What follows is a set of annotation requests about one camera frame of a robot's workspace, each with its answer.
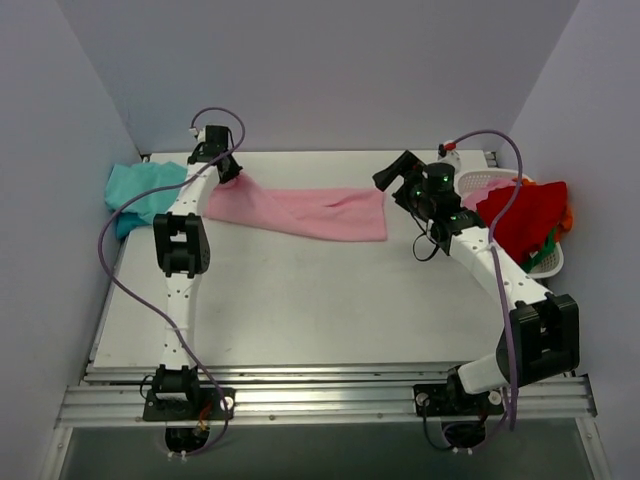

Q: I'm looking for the pink t shirt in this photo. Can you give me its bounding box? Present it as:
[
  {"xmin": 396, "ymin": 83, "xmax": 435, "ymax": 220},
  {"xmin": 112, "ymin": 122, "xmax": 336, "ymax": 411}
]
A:
[
  {"xmin": 204, "ymin": 174, "xmax": 388, "ymax": 243},
  {"xmin": 462, "ymin": 179, "xmax": 511, "ymax": 210}
]

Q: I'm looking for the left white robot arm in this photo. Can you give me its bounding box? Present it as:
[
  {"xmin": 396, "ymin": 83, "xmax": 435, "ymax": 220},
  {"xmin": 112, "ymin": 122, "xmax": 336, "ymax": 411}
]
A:
[{"xmin": 152, "ymin": 125, "xmax": 242, "ymax": 419}]

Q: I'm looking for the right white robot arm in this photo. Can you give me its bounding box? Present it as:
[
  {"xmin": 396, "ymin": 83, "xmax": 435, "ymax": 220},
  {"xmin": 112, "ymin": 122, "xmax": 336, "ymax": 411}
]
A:
[{"xmin": 373, "ymin": 151, "xmax": 580, "ymax": 413}]

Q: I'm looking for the pink t shirt in basket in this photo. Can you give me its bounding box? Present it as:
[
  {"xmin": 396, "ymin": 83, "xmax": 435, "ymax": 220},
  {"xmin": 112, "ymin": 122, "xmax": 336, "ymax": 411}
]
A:
[{"xmin": 462, "ymin": 179, "xmax": 511, "ymax": 210}]

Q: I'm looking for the red t shirt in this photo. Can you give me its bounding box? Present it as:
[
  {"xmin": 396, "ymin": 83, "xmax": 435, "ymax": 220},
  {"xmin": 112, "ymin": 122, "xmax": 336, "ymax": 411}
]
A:
[{"xmin": 494, "ymin": 179, "xmax": 574, "ymax": 270}]

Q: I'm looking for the teal t shirt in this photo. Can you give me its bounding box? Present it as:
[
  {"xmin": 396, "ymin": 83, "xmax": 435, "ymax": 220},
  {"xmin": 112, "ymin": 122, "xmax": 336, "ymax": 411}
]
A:
[{"xmin": 104, "ymin": 162, "xmax": 187, "ymax": 240}]

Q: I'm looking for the green t shirt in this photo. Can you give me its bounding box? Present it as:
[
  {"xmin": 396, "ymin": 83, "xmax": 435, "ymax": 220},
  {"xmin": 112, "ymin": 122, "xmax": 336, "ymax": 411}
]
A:
[{"xmin": 521, "ymin": 227, "xmax": 560, "ymax": 278}]

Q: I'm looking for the orange t shirt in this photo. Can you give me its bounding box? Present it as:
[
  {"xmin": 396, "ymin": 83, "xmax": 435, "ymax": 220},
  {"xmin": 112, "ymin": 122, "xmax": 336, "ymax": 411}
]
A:
[{"xmin": 513, "ymin": 179, "xmax": 574, "ymax": 242}]

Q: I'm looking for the white plastic basket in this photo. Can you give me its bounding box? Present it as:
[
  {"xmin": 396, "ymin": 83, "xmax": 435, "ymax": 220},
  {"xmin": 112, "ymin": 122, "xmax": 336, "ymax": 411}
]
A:
[{"xmin": 454, "ymin": 168, "xmax": 564, "ymax": 280}]

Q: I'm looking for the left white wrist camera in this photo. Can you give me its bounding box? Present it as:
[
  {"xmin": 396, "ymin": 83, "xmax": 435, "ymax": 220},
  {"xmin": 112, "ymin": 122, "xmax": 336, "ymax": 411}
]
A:
[{"xmin": 189, "ymin": 126, "xmax": 207, "ymax": 143}]

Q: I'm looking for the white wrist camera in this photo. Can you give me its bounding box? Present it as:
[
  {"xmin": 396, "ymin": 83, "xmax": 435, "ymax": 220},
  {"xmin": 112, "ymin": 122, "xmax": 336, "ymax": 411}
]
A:
[
  {"xmin": 437, "ymin": 141, "xmax": 461, "ymax": 173},
  {"xmin": 189, "ymin": 126, "xmax": 207, "ymax": 143}
]

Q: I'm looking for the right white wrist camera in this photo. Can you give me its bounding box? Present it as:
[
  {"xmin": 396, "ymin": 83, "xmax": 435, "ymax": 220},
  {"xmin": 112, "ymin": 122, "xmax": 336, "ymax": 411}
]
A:
[{"xmin": 437, "ymin": 141, "xmax": 461, "ymax": 173}]

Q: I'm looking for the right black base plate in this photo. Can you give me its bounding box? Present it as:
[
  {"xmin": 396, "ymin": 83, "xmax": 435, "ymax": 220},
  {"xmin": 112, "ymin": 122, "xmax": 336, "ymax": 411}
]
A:
[{"xmin": 413, "ymin": 383, "xmax": 504, "ymax": 418}]

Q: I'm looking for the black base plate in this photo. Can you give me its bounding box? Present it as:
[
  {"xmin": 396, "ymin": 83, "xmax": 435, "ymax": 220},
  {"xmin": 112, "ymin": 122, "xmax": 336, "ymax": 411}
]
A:
[
  {"xmin": 142, "ymin": 388, "xmax": 236, "ymax": 422},
  {"xmin": 413, "ymin": 383, "xmax": 504, "ymax": 418}
]

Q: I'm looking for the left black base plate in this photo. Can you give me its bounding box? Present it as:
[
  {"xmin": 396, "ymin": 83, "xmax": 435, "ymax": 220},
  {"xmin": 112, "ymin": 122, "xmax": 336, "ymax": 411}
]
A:
[{"xmin": 142, "ymin": 388, "xmax": 236, "ymax": 422}]

